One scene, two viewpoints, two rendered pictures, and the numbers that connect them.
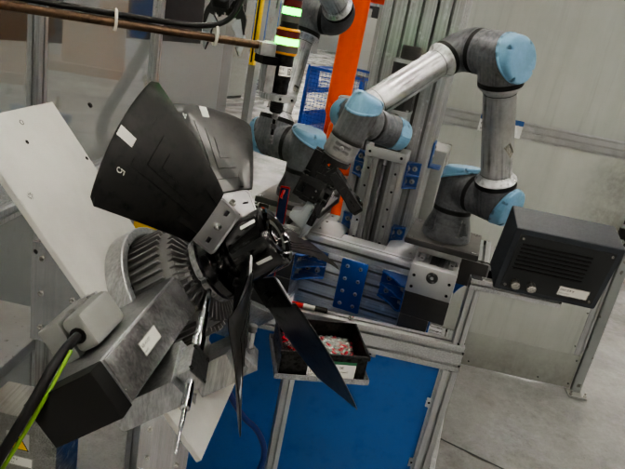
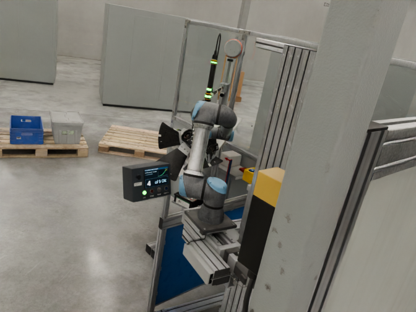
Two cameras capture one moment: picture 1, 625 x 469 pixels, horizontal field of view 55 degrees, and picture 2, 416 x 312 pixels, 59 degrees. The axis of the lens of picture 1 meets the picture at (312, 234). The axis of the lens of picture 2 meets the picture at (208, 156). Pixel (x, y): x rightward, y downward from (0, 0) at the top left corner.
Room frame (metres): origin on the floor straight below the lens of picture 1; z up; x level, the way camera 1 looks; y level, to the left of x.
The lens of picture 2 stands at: (2.99, -1.84, 2.07)
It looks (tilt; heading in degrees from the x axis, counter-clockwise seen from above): 20 degrees down; 132
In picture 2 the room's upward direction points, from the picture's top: 10 degrees clockwise
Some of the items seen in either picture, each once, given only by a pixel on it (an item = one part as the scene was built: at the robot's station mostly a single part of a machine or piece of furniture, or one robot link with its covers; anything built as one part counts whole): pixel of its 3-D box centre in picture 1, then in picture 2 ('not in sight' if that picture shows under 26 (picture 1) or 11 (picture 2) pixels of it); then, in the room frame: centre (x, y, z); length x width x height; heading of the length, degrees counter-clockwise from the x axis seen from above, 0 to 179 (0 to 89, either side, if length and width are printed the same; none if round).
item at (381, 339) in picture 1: (299, 320); (212, 208); (1.49, -0.01, 0.82); 0.90 x 0.04 x 0.08; 87
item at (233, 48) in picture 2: not in sight; (233, 48); (0.76, 0.72, 1.88); 0.16 x 0.07 x 0.16; 32
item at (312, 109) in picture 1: (349, 106); not in sight; (8.54, -0.17, 0.49); 1.27 x 0.88 x 0.98; 154
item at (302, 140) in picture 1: (305, 147); not in sight; (1.94, 0.08, 1.20); 0.13 x 0.12 x 0.14; 66
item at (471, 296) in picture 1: (467, 310); (166, 203); (1.47, -0.44, 0.96); 0.03 x 0.03 x 0.20; 87
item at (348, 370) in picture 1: (318, 348); (191, 197); (1.32, -0.07, 0.85); 0.22 x 0.17 x 0.07; 102
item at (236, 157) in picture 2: not in sight; (228, 158); (0.99, 0.70, 0.92); 0.17 x 0.16 x 0.11; 87
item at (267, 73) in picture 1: (276, 72); not in sight; (1.14, 0.12, 1.50); 0.09 x 0.07 x 0.10; 122
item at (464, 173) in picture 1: (460, 186); (214, 190); (1.81, -0.42, 1.20); 0.13 x 0.12 x 0.14; 40
